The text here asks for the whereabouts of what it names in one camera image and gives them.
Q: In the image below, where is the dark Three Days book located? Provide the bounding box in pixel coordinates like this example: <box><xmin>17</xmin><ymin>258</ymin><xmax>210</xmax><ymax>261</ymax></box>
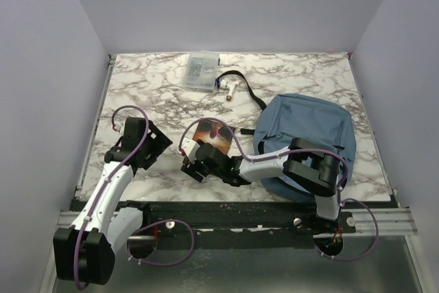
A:
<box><xmin>193</xmin><ymin>119</ymin><xmax>233</xmax><ymax>154</ymax></box>

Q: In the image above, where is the blue student backpack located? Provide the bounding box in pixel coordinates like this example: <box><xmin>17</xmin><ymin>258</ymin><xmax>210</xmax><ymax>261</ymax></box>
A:
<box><xmin>241</xmin><ymin>86</ymin><xmax>357</xmax><ymax>187</ymax></box>

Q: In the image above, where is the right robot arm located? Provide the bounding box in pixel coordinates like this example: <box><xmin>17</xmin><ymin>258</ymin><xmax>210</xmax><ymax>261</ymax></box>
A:
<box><xmin>179</xmin><ymin>138</ymin><xmax>348</xmax><ymax>233</ymax></box>

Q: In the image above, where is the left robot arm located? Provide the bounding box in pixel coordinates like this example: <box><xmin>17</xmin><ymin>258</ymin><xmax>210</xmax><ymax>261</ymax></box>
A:
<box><xmin>53</xmin><ymin>117</ymin><xmax>172</xmax><ymax>285</ymax></box>

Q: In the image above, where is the white earbud charger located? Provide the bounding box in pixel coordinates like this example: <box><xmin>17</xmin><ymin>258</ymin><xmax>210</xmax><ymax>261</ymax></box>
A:
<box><xmin>219</xmin><ymin>80</ymin><xmax>239</xmax><ymax>102</ymax></box>

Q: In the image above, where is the clear plastic storage box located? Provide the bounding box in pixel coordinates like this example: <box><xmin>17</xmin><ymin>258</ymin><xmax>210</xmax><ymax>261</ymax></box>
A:
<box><xmin>183</xmin><ymin>51</ymin><xmax>220</xmax><ymax>93</ymax></box>

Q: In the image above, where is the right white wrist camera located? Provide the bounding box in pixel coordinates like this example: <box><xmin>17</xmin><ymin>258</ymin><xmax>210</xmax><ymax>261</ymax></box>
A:
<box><xmin>180</xmin><ymin>137</ymin><xmax>200</xmax><ymax>161</ymax></box>

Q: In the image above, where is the aluminium frame rail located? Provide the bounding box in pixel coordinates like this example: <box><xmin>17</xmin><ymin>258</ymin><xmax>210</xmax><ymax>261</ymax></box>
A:
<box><xmin>53</xmin><ymin>207</ymin><xmax>419</xmax><ymax>239</ymax></box>

